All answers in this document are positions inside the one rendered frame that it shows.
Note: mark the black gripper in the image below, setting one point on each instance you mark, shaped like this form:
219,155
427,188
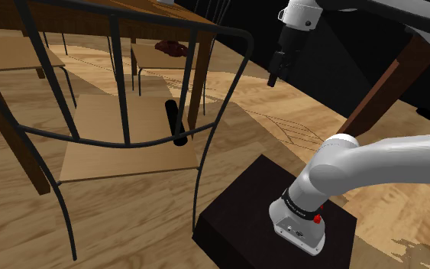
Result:
292,41

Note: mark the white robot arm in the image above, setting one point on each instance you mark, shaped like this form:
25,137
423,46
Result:
371,164

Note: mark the brown wooden table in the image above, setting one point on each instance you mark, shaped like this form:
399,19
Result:
88,16
386,89

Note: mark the dark red lumpy object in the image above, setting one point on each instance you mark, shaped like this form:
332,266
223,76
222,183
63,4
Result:
172,48

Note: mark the black metal chair wooden seat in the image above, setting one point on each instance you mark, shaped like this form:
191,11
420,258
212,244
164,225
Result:
125,156
10,52
151,57

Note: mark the black cylinder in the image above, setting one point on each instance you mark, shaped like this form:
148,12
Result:
171,115

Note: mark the dark robot stand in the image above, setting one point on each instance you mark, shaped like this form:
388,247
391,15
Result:
237,216

